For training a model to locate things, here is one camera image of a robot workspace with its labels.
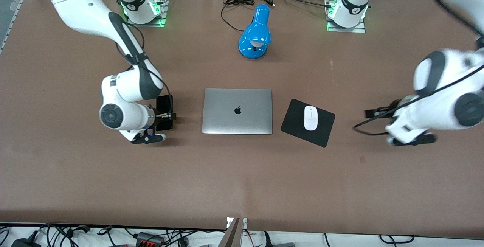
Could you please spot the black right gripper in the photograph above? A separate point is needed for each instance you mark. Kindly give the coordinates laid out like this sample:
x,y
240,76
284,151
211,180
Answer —
x,y
164,113

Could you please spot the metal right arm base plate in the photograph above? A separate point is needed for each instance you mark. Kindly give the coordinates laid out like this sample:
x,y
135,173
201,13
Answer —
x,y
162,10

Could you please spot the black power adapter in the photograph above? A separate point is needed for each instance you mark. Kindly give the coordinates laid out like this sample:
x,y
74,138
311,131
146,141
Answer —
x,y
25,243

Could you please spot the grey box with orange connectors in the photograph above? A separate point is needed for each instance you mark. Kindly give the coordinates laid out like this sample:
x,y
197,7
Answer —
x,y
150,238

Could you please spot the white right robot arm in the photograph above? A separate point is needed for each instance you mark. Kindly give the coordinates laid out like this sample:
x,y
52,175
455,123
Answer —
x,y
124,88

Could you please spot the white computer mouse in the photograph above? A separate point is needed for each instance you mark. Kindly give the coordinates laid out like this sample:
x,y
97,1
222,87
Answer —
x,y
311,118

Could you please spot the blue desk lamp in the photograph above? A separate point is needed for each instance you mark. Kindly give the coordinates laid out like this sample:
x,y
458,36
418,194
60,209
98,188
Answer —
x,y
255,35

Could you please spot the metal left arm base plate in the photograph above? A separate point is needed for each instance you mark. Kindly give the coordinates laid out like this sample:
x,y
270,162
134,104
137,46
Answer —
x,y
346,28

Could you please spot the silver closed laptop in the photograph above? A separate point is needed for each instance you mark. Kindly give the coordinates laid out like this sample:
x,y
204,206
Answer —
x,y
237,111

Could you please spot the black smartphone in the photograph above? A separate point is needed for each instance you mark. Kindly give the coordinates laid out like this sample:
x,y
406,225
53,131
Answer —
x,y
164,103

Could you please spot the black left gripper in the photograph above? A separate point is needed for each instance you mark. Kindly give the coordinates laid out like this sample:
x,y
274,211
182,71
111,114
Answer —
x,y
382,111

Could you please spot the black mouse pad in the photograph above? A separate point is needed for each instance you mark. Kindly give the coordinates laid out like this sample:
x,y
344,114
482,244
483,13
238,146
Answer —
x,y
325,129

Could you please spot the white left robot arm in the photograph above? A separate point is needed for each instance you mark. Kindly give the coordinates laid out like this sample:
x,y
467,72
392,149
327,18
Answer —
x,y
446,103

